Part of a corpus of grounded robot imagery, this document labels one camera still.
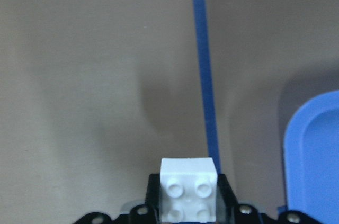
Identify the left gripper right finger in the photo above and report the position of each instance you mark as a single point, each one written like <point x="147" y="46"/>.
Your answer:
<point x="229" y="210"/>

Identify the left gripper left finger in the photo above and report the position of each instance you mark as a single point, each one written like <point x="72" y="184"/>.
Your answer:
<point x="148" y="212"/>

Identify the white block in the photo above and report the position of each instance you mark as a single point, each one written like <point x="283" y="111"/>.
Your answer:
<point x="188" y="190"/>

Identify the brown paper table cover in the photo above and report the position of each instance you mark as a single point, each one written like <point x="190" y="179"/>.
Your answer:
<point x="94" y="93"/>

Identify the blue plastic tray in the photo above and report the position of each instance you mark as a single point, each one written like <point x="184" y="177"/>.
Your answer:
<point x="311" y="157"/>

